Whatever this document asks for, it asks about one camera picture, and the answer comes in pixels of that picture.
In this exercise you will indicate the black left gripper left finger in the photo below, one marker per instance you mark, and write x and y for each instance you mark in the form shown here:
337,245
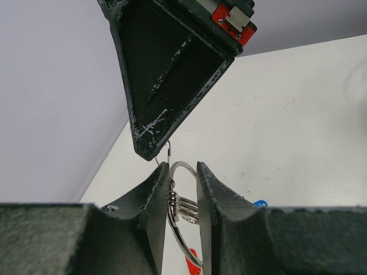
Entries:
125,236

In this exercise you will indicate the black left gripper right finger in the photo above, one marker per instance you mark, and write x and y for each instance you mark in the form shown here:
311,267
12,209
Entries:
238,237

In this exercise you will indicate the metal keyring with clips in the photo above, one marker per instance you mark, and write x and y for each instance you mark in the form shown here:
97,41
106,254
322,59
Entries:
179,206

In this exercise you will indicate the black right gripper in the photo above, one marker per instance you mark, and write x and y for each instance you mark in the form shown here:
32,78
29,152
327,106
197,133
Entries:
171,53

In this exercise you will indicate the key with blue tag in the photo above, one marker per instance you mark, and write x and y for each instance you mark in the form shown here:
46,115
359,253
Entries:
260,203

